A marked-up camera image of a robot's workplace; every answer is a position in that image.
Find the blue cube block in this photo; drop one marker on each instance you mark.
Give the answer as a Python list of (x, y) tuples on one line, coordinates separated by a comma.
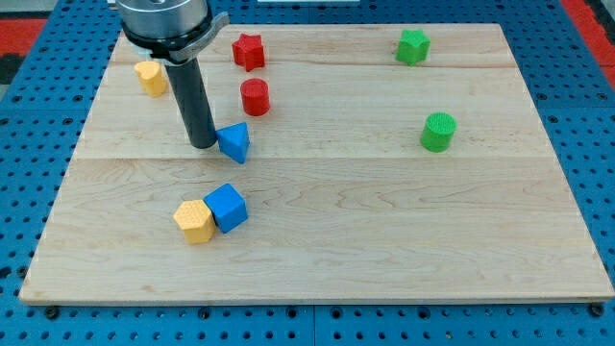
[(228, 207)]

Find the yellow heart block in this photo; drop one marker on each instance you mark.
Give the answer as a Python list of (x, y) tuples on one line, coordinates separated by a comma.
[(151, 78)]

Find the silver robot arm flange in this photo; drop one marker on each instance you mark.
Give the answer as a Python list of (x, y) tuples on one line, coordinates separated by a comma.
[(171, 31)]

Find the green cylinder block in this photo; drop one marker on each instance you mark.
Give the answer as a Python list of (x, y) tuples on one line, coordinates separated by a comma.
[(438, 132)]

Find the green star block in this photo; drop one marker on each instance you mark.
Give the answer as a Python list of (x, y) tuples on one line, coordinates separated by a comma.
[(413, 46)]

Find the wooden board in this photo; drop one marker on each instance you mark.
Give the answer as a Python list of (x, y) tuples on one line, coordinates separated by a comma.
[(345, 206)]

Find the red cylinder block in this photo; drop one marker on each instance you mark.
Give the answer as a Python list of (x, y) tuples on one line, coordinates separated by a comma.
[(255, 97)]

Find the blue triangle block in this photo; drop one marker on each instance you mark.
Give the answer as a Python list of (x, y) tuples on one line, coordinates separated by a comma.
[(234, 141)]

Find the yellow hexagon block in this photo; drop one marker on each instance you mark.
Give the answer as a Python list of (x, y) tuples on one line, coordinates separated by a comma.
[(195, 220)]

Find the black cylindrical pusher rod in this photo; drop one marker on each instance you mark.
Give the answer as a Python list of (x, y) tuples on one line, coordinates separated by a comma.
[(192, 100)]

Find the red star block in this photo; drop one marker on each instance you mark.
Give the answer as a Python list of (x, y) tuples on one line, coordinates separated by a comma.
[(248, 52)]

